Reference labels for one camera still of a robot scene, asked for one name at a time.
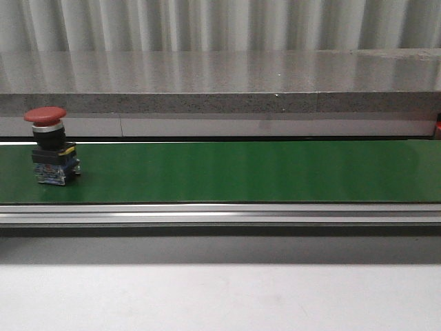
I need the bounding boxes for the grey stone counter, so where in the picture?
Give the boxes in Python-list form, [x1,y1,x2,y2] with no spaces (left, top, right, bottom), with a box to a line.
[1,49,440,141]

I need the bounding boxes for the red mushroom push button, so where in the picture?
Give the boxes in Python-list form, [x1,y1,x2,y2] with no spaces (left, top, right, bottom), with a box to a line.
[23,106,81,185]

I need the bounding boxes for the white pleated curtain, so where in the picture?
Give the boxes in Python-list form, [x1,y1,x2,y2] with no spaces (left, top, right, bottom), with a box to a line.
[1,1,440,52]

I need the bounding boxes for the aluminium conveyor frame rail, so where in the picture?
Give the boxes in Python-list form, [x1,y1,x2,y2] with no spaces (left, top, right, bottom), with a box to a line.
[1,203,440,237]

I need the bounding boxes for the red plastic bin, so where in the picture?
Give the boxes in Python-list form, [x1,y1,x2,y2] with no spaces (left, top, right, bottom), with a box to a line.
[433,114,441,140]

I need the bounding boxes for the green conveyor belt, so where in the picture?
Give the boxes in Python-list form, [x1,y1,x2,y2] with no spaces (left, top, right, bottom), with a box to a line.
[1,140,440,203]

